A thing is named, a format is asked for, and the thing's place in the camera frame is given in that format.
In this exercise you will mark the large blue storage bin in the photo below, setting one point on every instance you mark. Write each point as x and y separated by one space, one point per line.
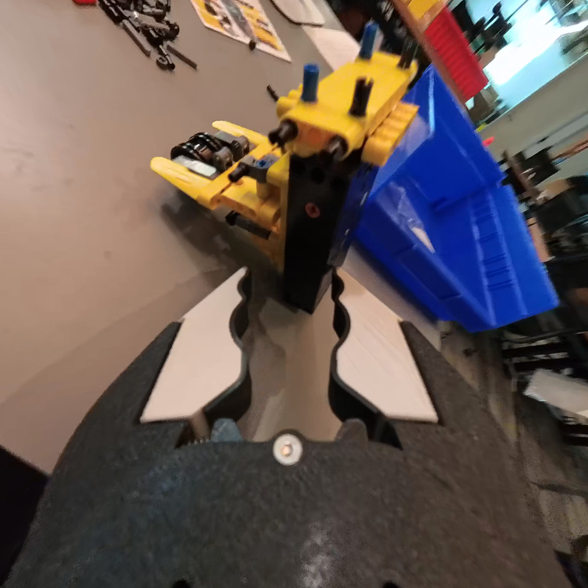
459 206

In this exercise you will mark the yellow storage bin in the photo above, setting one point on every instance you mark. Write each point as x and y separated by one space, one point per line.
425 7

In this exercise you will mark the red storage bin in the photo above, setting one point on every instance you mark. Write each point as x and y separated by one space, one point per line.
452 50

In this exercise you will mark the yellow sticker sheet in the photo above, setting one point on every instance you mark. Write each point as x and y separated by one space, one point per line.
248 23

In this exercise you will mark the yellow black toy brick assembly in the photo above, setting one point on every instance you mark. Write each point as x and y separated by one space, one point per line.
340 105

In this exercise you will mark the loose black toy pin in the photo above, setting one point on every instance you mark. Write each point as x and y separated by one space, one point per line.
272 92

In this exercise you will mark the person's dark clothing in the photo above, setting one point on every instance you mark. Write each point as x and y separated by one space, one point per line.
18 496

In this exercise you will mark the white book stand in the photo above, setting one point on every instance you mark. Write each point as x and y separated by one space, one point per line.
303 11

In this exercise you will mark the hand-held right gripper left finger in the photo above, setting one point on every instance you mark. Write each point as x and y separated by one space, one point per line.
197 367

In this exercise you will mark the printed white paper sheet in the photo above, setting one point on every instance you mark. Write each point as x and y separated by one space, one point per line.
330 48

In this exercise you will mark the pile of toy brick pieces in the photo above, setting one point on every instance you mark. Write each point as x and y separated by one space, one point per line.
147 23

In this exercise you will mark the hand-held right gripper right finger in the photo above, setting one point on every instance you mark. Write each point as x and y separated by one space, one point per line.
381 367

